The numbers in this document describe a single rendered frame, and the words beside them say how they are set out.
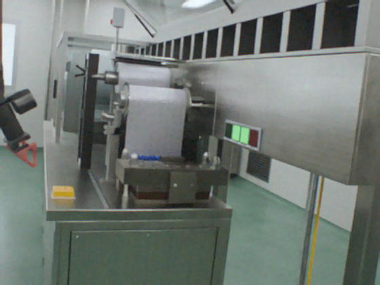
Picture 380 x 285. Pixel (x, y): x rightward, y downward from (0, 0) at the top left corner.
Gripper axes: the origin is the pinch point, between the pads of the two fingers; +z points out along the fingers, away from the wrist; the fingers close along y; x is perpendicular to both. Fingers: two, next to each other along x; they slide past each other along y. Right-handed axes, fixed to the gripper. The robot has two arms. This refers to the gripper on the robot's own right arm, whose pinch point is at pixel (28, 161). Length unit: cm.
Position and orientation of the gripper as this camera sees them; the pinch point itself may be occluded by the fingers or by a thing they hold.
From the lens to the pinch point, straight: 130.3
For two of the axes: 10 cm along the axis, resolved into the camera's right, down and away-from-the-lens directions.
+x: -7.4, 4.7, -4.8
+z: 3.1, 8.7, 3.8
